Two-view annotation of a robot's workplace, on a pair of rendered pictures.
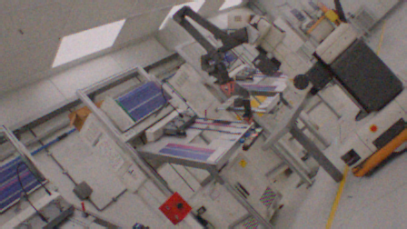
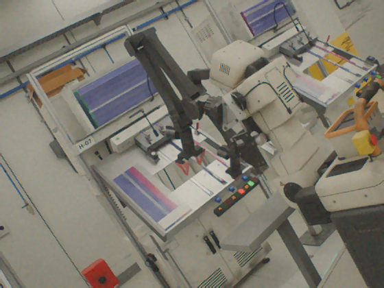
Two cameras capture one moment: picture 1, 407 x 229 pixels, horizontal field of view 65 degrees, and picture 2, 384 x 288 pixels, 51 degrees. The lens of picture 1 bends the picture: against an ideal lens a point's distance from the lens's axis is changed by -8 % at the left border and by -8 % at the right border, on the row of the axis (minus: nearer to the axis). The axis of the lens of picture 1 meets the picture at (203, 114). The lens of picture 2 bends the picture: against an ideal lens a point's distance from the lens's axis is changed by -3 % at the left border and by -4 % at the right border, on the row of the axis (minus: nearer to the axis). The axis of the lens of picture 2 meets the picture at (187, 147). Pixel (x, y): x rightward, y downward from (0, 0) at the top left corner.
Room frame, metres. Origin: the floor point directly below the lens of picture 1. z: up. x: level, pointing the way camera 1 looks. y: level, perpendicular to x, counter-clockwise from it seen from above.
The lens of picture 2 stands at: (0.61, -1.06, 1.33)
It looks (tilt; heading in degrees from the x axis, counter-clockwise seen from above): 7 degrees down; 26
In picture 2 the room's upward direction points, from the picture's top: 31 degrees counter-clockwise
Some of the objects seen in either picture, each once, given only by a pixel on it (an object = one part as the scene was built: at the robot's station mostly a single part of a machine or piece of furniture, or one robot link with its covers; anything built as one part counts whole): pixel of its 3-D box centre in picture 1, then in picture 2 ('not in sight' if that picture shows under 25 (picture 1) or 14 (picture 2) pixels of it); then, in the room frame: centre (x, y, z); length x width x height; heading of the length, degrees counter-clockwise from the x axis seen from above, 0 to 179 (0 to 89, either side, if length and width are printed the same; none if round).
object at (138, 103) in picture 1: (141, 103); (116, 92); (3.01, 0.32, 1.52); 0.51 x 0.13 x 0.27; 141
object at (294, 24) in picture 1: (310, 40); not in sight; (6.95, -2.66, 0.95); 1.36 x 0.82 x 1.90; 51
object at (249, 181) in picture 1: (226, 214); (196, 247); (3.04, 0.45, 0.31); 0.70 x 0.65 x 0.62; 141
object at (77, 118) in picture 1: (100, 104); (70, 74); (3.11, 0.62, 1.82); 0.68 x 0.30 x 0.20; 141
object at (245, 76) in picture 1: (270, 110); (315, 105); (4.07, -0.60, 0.65); 1.01 x 0.73 x 1.29; 51
